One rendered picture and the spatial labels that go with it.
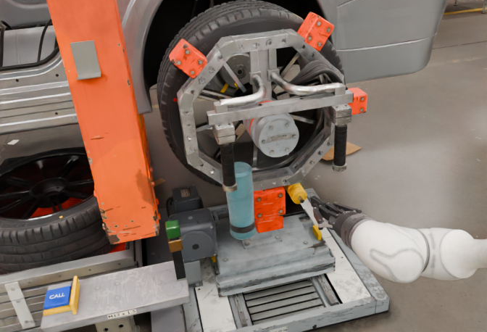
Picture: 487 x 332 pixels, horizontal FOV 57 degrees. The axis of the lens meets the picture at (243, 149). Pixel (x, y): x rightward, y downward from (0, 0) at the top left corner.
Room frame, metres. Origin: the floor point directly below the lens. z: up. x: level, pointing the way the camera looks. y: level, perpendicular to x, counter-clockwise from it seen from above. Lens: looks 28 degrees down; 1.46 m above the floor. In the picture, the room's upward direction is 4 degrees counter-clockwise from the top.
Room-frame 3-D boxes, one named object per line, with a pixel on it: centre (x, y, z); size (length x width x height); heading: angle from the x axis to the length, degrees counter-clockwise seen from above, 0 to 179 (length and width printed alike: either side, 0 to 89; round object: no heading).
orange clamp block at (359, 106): (1.43, -0.38, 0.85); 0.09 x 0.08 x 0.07; 102
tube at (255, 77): (1.22, 0.00, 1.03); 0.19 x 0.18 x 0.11; 12
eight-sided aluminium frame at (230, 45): (1.36, -0.07, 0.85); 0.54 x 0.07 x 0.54; 102
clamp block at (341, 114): (1.19, -0.28, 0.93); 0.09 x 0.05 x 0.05; 12
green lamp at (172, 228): (1.06, 0.22, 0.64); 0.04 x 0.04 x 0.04; 12
